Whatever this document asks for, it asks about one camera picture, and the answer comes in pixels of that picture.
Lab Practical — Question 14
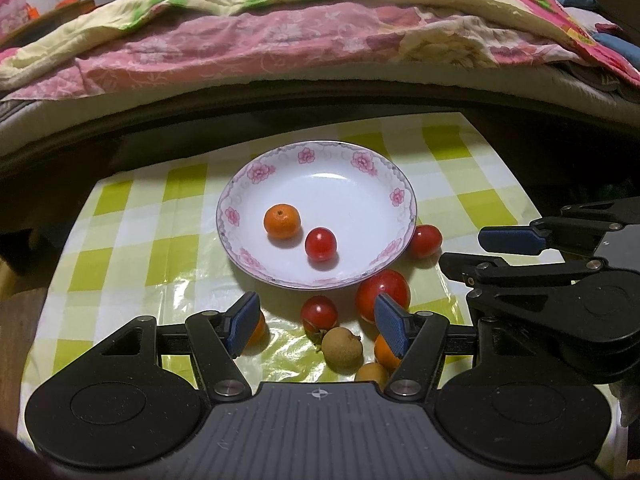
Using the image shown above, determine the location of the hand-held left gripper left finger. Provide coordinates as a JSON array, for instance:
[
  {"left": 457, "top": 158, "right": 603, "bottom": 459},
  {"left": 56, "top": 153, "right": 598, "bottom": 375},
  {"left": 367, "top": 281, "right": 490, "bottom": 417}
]
[{"left": 102, "top": 291, "right": 261, "bottom": 403}]

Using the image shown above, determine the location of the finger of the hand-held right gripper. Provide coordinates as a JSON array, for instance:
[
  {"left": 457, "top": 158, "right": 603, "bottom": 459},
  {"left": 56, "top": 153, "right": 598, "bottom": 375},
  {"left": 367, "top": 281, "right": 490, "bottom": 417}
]
[
  {"left": 440, "top": 252, "right": 601, "bottom": 306},
  {"left": 478, "top": 199, "right": 640, "bottom": 257}
]

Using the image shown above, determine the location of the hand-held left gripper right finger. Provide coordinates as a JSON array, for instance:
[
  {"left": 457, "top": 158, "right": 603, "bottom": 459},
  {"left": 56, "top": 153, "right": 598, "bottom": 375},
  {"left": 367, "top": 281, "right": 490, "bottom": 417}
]
[{"left": 374, "top": 292, "right": 506, "bottom": 403}]

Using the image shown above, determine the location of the mandarin orange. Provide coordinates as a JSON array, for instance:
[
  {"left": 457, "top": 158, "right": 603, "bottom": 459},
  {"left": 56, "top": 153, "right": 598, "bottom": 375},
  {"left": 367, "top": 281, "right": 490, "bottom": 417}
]
[
  {"left": 245, "top": 310, "right": 267, "bottom": 347},
  {"left": 263, "top": 203, "right": 302, "bottom": 241},
  {"left": 373, "top": 334, "right": 403, "bottom": 371}
]

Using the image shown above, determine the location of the large red tomato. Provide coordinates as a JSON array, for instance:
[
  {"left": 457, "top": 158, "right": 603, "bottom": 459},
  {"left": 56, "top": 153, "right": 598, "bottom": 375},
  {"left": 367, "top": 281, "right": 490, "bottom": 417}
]
[{"left": 355, "top": 269, "right": 412, "bottom": 324}]

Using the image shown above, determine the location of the brown longan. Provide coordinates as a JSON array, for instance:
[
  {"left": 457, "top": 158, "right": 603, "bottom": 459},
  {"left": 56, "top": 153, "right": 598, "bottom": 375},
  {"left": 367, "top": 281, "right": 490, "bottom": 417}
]
[
  {"left": 321, "top": 326, "right": 363, "bottom": 369},
  {"left": 354, "top": 362, "right": 391, "bottom": 384}
]

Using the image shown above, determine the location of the white floral rimmed plate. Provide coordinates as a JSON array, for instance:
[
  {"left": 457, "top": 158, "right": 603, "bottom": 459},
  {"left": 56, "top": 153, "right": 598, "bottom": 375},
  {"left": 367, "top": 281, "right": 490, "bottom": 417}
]
[{"left": 216, "top": 140, "right": 418, "bottom": 291}]

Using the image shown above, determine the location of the medium red tomato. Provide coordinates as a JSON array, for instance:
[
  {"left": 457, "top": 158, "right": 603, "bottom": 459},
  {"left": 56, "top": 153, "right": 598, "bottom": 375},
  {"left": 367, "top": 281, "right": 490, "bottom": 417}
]
[{"left": 409, "top": 224, "right": 444, "bottom": 259}]

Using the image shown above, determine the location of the small red tomato with stem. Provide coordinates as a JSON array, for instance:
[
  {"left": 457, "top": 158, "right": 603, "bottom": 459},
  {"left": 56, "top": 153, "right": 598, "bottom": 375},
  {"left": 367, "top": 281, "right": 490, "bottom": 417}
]
[{"left": 300, "top": 295, "right": 339, "bottom": 346}]

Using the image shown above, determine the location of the green white checkered tablecloth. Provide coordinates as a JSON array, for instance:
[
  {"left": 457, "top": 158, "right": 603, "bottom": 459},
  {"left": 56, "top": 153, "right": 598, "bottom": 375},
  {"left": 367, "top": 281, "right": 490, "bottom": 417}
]
[{"left": 17, "top": 110, "right": 626, "bottom": 461}]

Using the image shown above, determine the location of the white mattress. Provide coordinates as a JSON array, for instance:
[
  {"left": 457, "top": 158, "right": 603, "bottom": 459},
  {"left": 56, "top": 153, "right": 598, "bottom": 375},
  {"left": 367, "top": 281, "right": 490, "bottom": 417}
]
[{"left": 0, "top": 60, "right": 640, "bottom": 156}]

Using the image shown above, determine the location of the pink floral blanket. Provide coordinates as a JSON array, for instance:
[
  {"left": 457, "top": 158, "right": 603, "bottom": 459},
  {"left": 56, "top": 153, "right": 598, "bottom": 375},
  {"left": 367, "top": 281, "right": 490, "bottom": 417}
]
[{"left": 0, "top": 2, "right": 506, "bottom": 103}]

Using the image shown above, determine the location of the pink patterned cloth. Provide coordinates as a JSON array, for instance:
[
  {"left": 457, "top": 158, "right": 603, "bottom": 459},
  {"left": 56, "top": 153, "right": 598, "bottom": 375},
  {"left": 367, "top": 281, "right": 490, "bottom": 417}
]
[{"left": 0, "top": 0, "right": 35, "bottom": 33}]

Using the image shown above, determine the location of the dark bed frame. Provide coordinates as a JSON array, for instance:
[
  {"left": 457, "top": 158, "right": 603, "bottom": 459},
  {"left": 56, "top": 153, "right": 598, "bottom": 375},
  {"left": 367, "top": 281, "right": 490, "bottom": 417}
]
[{"left": 0, "top": 80, "right": 640, "bottom": 186}]

